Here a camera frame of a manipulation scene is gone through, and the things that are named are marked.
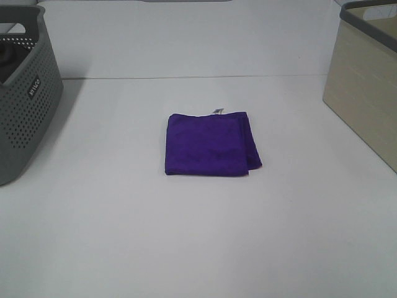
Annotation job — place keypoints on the purple towel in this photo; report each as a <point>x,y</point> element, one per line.
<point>210,145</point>

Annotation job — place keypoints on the beige plastic bin grey rim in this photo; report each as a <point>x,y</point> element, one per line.
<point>361,83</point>

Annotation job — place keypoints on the grey perforated plastic basket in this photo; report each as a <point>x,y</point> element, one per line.
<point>31,88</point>

